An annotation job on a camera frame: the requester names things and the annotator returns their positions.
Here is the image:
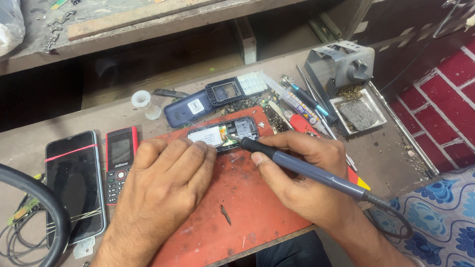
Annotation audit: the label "clear plastic bag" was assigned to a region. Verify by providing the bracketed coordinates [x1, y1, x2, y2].
[0, 0, 26, 57]

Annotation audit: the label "red black feature phone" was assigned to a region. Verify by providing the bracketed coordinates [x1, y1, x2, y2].
[105, 126, 139, 205]

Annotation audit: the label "wooden shelf with parts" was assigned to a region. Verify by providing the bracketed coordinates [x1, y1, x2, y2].
[0, 0, 312, 76]

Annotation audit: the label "red tool handle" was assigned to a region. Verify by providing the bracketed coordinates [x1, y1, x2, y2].
[284, 110, 320, 137]

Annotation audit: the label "small silver metal plate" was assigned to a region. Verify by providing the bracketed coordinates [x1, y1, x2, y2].
[73, 237, 96, 259]

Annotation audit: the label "black smartphone with rubber bands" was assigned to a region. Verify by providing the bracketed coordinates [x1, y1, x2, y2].
[45, 131, 107, 249]

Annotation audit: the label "black tweezers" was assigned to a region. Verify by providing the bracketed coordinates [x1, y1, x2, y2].
[154, 88, 190, 99]

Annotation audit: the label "red work mat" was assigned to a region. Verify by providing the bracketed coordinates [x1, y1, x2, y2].
[148, 106, 372, 267]

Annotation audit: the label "person's right hand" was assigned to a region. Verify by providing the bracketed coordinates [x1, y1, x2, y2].
[250, 130, 357, 231]

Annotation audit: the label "white empty solder spool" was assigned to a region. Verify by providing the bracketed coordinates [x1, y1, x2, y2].
[131, 90, 163, 121]

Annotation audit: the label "red yellow plastic piece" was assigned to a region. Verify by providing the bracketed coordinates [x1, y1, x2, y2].
[347, 165, 372, 192]

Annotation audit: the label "blue floral cloth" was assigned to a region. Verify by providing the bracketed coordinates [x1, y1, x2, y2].
[365, 166, 475, 267]

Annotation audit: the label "teal black screwdriver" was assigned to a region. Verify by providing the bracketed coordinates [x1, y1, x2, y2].
[289, 82, 338, 125]

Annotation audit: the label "white phone keypad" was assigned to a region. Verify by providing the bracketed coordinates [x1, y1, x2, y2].
[237, 71, 268, 96]

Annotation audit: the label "metal sponge tray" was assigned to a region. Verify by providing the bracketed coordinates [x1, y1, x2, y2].
[330, 88, 388, 137]

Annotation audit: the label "black phone front frame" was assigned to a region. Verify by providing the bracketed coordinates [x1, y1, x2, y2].
[205, 76, 245, 107]

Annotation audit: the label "black phone body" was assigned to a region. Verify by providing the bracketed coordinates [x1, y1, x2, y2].
[187, 116, 260, 153]

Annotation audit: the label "small green circuit board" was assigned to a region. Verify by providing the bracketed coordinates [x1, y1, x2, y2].
[7, 197, 40, 226]

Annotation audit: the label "clear flux syringe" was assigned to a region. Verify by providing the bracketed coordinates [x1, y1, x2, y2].
[258, 70, 328, 135]

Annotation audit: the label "black soldering iron cable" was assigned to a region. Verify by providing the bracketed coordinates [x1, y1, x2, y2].
[365, 191, 415, 240]

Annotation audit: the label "person's dark trousers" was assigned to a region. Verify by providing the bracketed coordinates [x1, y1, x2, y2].
[255, 231, 333, 267]

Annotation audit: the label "heap of small phone parts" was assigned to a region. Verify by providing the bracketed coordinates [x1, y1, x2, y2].
[219, 76, 297, 135]

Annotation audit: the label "blue phone back cover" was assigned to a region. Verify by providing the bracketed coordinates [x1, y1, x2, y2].
[164, 88, 216, 129]

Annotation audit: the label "silver metal handle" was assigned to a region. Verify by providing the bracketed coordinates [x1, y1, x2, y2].
[432, 0, 466, 39]

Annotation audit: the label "bundle of thin black wires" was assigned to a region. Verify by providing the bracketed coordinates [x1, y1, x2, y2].
[0, 208, 49, 266]

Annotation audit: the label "grey soldering iron stand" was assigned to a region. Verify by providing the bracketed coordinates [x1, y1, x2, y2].
[304, 41, 375, 99]

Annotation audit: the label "person's left hand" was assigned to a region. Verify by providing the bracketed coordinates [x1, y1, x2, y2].
[122, 137, 218, 239]

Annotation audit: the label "thick black hose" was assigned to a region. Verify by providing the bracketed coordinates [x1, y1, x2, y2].
[0, 163, 72, 267]

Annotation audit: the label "grey cleaning sponge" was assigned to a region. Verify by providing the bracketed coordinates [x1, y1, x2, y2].
[338, 99, 379, 131]

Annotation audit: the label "grey black soldering iron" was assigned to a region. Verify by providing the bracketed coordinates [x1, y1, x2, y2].
[226, 134, 372, 202]

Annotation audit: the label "silver metal tweezers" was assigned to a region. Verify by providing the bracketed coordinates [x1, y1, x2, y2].
[296, 64, 358, 173]

